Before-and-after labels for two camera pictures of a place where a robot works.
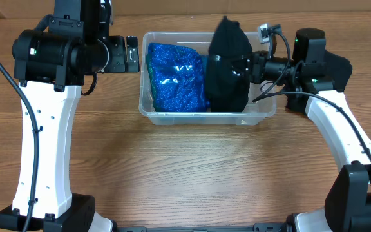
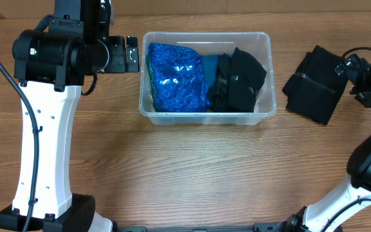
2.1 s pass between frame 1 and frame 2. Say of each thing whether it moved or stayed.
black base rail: stayed
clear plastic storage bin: stayed
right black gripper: moved
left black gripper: stayed
